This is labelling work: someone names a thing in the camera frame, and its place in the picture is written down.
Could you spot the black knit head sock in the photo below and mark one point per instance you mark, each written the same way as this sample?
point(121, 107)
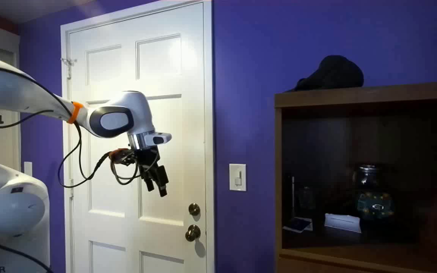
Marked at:
point(332, 74)

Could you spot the glass jar with dark lid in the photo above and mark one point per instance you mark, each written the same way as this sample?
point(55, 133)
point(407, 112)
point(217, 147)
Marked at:
point(373, 195)

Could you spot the white panel door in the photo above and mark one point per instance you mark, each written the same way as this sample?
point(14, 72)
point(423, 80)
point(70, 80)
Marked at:
point(127, 153)

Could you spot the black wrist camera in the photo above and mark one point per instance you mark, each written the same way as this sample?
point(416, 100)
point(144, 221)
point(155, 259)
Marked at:
point(123, 157)

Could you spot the brown wooden cabinet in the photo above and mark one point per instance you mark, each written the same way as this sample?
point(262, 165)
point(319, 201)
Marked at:
point(360, 97)

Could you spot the small white wall switch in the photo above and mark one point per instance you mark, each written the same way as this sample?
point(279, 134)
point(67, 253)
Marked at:
point(27, 168)

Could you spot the white folded cloth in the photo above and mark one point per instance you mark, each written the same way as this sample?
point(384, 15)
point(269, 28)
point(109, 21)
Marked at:
point(341, 222)

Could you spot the metal door hinge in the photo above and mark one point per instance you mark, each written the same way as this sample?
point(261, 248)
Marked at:
point(68, 65)

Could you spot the white light switch plate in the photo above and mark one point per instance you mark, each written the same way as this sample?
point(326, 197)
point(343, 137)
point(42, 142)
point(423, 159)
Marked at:
point(237, 177)

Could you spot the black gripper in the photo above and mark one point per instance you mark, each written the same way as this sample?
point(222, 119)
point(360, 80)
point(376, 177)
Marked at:
point(147, 159)

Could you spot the small dark flat box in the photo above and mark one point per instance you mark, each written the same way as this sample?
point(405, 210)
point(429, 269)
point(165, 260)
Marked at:
point(297, 225)

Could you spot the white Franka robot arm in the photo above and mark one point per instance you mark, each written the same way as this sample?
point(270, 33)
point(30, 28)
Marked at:
point(6, 89)

